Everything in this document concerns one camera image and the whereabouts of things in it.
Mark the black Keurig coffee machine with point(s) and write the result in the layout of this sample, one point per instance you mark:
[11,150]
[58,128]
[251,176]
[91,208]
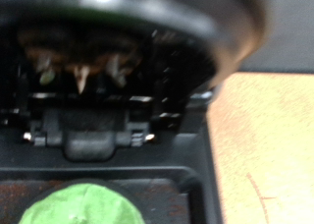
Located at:
[98,119]

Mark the grey partition panel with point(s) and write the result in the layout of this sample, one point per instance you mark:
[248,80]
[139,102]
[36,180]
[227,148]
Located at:
[287,37]

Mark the green coffee pod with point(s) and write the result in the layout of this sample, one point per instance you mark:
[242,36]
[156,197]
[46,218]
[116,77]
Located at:
[81,207]

